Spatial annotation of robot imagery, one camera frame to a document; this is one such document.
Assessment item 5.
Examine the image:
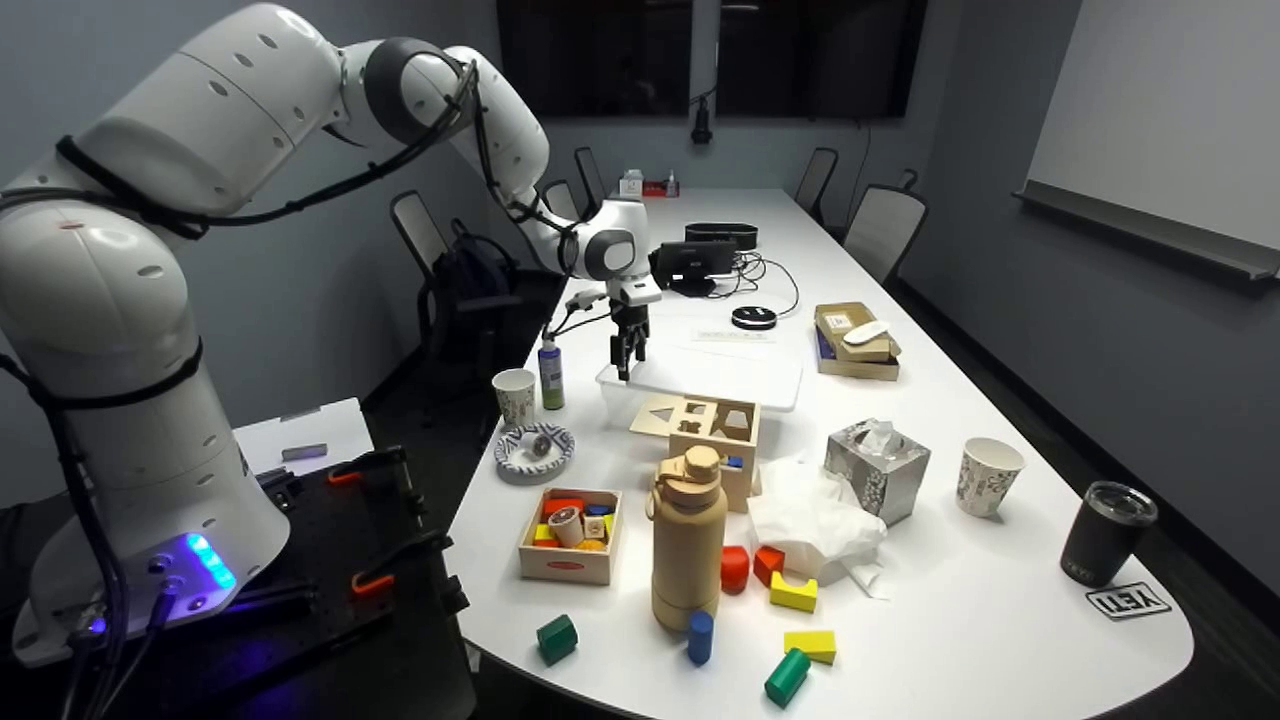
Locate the dark wall screen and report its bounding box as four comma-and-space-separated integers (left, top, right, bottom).
495, 0, 927, 123

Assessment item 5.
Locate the green block left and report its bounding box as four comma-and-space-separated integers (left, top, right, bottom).
537, 612, 579, 662

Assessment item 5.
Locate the black and white tag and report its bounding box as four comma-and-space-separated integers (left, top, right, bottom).
1090, 578, 1167, 619

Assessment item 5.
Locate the wooden shape sorter box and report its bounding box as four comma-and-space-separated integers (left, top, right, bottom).
627, 397, 761, 507

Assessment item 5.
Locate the white paper sheet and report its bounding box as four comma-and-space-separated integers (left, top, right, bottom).
238, 397, 374, 474

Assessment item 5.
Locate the dark travel mug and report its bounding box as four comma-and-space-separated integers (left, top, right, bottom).
1061, 480, 1161, 586

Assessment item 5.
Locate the silver tissue box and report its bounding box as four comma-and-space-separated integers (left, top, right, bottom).
826, 420, 932, 525

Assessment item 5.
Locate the yellow block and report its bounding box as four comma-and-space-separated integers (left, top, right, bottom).
769, 572, 822, 612
785, 633, 835, 662

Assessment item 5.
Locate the grey chair far right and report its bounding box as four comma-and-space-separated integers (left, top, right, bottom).
844, 183, 927, 279

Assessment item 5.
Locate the patterned paper cup right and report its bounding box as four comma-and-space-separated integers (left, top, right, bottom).
958, 436, 1024, 517

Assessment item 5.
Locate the grey chair with backpack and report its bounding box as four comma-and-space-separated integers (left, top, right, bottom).
389, 192, 560, 360

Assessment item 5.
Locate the red block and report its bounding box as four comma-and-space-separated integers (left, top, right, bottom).
752, 544, 785, 583
721, 544, 749, 596

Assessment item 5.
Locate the red block right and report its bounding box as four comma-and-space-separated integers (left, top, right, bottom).
752, 544, 785, 583

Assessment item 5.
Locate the tan thermos bottle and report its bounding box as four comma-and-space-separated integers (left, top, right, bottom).
648, 443, 729, 633

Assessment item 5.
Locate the grey round dish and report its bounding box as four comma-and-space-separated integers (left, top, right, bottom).
492, 423, 577, 483

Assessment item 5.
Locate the yellow block lower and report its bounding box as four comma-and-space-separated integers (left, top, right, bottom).
785, 633, 835, 662

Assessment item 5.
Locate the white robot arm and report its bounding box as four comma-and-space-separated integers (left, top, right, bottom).
0, 4, 660, 669

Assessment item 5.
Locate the black device pile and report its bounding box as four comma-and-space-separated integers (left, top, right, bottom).
648, 223, 756, 296

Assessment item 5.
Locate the yellow block upper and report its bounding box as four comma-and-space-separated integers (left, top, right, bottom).
769, 572, 822, 612

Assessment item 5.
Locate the green block right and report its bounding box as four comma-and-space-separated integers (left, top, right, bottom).
766, 649, 812, 709

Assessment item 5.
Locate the white whiteboard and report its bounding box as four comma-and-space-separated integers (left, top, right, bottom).
1024, 0, 1280, 284

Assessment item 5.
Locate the white paper cup left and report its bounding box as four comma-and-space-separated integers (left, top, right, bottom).
492, 368, 537, 427

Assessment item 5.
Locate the red block left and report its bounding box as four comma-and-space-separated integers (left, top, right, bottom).
721, 544, 749, 596

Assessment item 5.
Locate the white plastic lid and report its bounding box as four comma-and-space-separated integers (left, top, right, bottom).
595, 316, 806, 411

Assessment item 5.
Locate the wooden tray of blocks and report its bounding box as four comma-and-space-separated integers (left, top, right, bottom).
521, 486, 619, 586

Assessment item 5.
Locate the green block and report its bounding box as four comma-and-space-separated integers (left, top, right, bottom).
537, 612, 579, 662
766, 649, 812, 709

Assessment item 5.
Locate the black round puck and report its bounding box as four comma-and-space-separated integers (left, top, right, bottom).
733, 303, 775, 331

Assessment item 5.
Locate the crumpled white tissue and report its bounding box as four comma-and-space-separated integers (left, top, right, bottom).
749, 465, 890, 590

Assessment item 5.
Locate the blue block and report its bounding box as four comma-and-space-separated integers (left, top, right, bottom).
685, 612, 718, 662

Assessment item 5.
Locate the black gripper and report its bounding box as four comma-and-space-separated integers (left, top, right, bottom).
609, 276, 660, 381

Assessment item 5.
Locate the grey chair left middle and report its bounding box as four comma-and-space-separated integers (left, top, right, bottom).
546, 178, 583, 223

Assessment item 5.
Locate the black robot cart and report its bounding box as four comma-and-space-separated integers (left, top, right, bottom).
0, 443, 479, 720

